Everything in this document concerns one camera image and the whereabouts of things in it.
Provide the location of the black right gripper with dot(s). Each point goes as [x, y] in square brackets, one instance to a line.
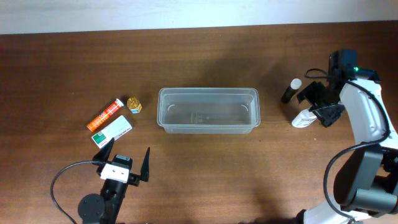
[326, 117]

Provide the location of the orange effervescent tablet tube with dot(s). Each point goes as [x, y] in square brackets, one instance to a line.
[106, 114]

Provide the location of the white calamine lotion bottle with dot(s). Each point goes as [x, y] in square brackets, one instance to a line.
[304, 119]

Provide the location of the black tube white cap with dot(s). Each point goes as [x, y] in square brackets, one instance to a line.
[291, 90]

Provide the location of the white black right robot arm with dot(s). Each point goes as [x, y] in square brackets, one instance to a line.
[360, 182]

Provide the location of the white green medicine box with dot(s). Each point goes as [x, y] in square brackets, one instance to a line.
[114, 130]

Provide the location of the clear plastic container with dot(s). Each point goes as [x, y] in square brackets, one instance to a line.
[208, 110]

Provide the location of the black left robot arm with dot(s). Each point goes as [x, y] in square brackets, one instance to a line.
[105, 206]

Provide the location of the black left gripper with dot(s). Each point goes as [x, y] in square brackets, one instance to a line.
[134, 179]

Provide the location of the small gold-lid balm jar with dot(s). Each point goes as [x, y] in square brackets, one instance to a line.
[134, 105]

